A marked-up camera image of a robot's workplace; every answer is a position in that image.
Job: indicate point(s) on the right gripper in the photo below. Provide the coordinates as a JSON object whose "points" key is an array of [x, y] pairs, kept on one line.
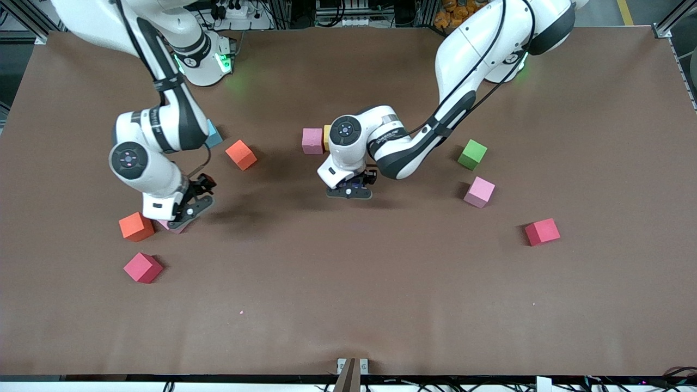
{"points": [[202, 184]]}

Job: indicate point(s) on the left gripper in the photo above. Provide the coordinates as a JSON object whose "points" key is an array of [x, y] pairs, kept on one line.
{"points": [[370, 177]]}

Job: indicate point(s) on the dented pink foam cube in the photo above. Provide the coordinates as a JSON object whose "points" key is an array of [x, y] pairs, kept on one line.
{"points": [[312, 140]]}

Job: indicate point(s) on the red foam cube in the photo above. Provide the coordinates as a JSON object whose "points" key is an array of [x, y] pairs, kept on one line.
{"points": [[542, 232], [143, 267]]}

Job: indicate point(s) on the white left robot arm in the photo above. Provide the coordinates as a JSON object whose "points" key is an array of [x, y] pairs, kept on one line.
{"points": [[479, 49]]}

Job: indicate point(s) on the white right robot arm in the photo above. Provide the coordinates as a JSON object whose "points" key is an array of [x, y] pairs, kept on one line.
{"points": [[158, 182]]}

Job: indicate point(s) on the orange foam cube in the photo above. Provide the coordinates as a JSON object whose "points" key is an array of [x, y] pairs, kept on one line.
{"points": [[240, 154], [136, 226]]}

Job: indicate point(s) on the dented blue foam cube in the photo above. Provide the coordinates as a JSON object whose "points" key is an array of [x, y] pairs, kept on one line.
{"points": [[215, 137]]}

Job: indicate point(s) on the yellow foam cube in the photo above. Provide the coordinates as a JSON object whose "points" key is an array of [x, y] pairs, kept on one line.
{"points": [[326, 136]]}

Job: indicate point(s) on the green foam cube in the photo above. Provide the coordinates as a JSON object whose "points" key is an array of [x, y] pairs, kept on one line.
{"points": [[472, 154]]}

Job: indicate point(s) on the brown table cover sheet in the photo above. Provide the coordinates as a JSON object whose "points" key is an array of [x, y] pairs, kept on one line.
{"points": [[348, 283]]}

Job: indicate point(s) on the white vented device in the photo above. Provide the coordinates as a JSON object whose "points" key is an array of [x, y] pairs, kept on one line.
{"points": [[343, 20]]}

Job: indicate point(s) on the bag of orange items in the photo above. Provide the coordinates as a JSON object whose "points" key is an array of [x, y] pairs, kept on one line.
{"points": [[447, 5]]}

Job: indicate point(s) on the brown wooden stick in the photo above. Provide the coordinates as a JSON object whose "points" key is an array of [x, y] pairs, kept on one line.
{"points": [[348, 381]]}

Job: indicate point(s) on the small white box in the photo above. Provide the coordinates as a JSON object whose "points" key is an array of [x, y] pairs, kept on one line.
{"points": [[543, 385]]}

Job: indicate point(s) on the small metal bracket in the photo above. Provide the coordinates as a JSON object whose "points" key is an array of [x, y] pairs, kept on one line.
{"points": [[341, 363]]}

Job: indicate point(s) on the aluminium frame profile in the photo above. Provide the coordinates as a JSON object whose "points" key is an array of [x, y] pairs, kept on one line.
{"points": [[27, 20], [662, 30]]}

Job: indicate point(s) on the metal table edge rail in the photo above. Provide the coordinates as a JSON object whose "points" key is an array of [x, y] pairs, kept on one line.
{"points": [[683, 71]]}

